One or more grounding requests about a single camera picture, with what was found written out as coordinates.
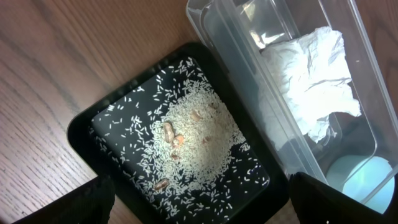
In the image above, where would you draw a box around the white napkin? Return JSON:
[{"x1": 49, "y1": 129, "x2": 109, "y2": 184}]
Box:
[{"x1": 261, "y1": 26, "x2": 361, "y2": 142}]

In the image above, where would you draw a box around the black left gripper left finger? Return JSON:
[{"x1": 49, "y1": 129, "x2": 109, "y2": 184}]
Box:
[{"x1": 16, "y1": 176, "x2": 115, "y2": 224}]

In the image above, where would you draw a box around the clear plastic bin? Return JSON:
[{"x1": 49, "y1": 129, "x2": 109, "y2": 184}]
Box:
[{"x1": 186, "y1": 0, "x2": 397, "y2": 205}]

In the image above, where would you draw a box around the light blue small bowl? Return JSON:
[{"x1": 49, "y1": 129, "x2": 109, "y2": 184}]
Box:
[{"x1": 326, "y1": 155, "x2": 395, "y2": 214}]

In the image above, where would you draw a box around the black tray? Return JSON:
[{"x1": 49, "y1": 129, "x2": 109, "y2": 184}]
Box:
[{"x1": 67, "y1": 43, "x2": 289, "y2": 223}]

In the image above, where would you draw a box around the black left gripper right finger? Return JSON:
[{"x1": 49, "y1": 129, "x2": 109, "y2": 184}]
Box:
[{"x1": 289, "y1": 172, "x2": 397, "y2": 224}]

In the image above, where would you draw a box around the pile of rice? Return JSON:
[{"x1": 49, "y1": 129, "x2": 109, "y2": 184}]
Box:
[{"x1": 88, "y1": 57, "x2": 269, "y2": 223}]

